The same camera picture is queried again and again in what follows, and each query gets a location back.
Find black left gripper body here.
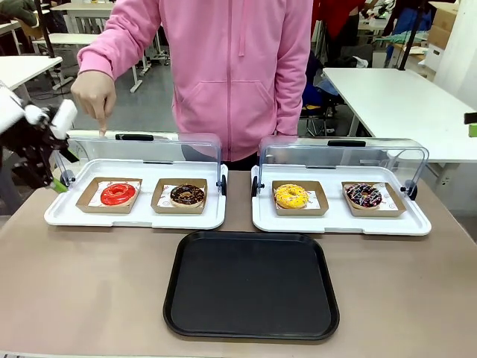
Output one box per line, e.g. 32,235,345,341
0,105,72,190

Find person's right forearm pink sleeve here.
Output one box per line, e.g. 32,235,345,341
76,22,150,81

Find person's left forearm pink sleeve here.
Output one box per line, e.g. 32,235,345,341
274,44,313,136

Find brown cardboard donut tray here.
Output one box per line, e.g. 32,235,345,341
341,180,408,219
150,178,209,216
271,180,329,218
75,177,144,215

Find red glazed donut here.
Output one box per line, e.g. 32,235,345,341
100,183,138,207

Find chocolate sprinkled donut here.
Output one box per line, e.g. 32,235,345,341
169,183,206,208

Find dark purple drizzled donut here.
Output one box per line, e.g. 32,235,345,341
345,182,383,210

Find yellow sprinkled donut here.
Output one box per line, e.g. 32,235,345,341
274,183,311,210

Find black serving tray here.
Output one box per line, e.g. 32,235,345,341
162,230,341,341

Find person's right hand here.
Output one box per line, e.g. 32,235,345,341
70,69,118,138

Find white printed paper liner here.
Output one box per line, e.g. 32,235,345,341
344,182,398,210
274,188,322,210
90,179,142,207
156,184,207,209

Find large white table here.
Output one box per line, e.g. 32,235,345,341
321,67,477,187

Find white table with clamp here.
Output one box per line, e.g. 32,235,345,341
0,55,64,92

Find white display case base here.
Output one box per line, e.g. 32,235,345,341
43,157,229,230
250,163,433,237

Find clear display case lid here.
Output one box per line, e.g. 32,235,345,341
251,135,431,201
53,130,228,198

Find stacked cardboard boxes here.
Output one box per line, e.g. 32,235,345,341
423,0,460,72

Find white background desk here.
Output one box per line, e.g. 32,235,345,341
31,1,117,57

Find black office chair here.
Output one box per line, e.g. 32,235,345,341
299,50,338,137

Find background person in red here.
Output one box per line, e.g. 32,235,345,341
315,0,368,40

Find person's pink hoodie torso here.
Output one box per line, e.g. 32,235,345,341
111,0,315,163

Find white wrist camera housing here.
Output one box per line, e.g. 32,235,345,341
49,98,78,139

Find black camera stand pole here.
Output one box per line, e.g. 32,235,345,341
34,0,56,60
397,0,426,72

